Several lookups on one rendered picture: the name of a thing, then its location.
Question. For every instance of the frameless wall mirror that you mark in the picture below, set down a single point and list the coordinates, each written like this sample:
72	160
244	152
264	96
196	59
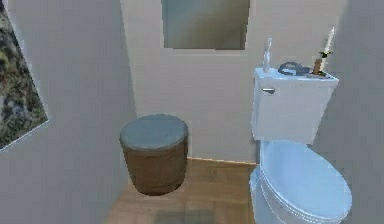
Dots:
205	23

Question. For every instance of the grey crumpled cloth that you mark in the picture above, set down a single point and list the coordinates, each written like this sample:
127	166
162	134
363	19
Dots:
293	69

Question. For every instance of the white candle in brown holder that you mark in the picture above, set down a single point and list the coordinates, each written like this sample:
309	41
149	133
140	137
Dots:
322	58

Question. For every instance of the white toilet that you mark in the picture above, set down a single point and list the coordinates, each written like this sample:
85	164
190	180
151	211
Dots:
293	173

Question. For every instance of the brown bin with grey lid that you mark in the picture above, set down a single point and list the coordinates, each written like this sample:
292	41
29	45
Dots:
154	153

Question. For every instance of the framed dark mottled picture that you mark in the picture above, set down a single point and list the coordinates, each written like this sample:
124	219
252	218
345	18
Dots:
15	90

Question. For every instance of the clear spray bottle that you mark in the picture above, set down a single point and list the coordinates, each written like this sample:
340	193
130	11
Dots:
267	58

